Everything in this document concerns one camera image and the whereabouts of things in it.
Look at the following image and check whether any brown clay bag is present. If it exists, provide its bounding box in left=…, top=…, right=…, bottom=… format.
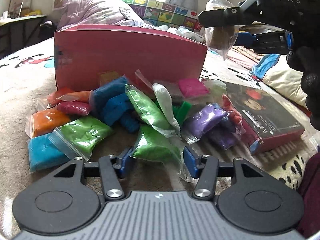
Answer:
left=204, top=0, right=239, bottom=61

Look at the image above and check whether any white clay bag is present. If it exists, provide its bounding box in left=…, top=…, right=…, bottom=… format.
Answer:
left=152, top=83, right=181, bottom=137

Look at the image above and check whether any dark box lid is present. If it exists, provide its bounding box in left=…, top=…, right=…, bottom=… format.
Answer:
left=226, top=82, right=305, bottom=155

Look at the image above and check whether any black gloved right hand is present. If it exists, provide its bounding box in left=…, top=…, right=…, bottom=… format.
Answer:
left=286, top=47, right=320, bottom=131

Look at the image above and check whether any cream pillow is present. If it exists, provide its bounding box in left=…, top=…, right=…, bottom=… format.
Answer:
left=252, top=54, right=307, bottom=108

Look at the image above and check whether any purple clay bag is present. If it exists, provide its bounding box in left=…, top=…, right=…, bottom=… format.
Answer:
left=181, top=103, right=239, bottom=150

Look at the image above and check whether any light green clay bag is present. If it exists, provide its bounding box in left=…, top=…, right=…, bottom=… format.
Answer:
left=49, top=115, right=113, bottom=161

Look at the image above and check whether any white crumpled cloth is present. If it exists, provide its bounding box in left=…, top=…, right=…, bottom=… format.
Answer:
left=157, top=25, right=205, bottom=43

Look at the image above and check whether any long green clay bag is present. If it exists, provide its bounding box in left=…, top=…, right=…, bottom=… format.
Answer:
left=125, top=85, right=177, bottom=138

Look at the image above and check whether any dark blue clay bag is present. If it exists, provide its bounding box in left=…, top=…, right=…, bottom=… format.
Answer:
left=89, top=76, right=139, bottom=133

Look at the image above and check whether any colourful alphabet foam mat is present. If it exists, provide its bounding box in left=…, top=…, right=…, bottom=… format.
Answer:
left=122, top=0, right=202, bottom=33

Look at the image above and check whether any magenta clay bag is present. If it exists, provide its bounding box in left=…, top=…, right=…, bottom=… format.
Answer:
left=178, top=79, right=209, bottom=98

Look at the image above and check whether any crimson clay bag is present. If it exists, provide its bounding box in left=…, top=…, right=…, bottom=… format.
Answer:
left=56, top=101, right=91, bottom=116

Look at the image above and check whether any light blue clay bag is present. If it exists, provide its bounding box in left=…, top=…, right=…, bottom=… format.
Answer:
left=27, top=133, right=70, bottom=173

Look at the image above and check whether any red orange clay bag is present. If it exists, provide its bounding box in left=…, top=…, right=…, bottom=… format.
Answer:
left=35, top=87, right=91, bottom=111

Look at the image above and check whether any pink cardboard box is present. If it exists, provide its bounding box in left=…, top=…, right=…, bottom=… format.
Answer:
left=54, top=24, right=207, bottom=91

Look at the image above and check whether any cartoon mouse bed sheet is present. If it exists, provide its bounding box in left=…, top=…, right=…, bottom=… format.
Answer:
left=1, top=38, right=319, bottom=239

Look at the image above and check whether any pink purple quilt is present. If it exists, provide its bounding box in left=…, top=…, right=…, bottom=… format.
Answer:
left=57, top=0, right=155, bottom=31

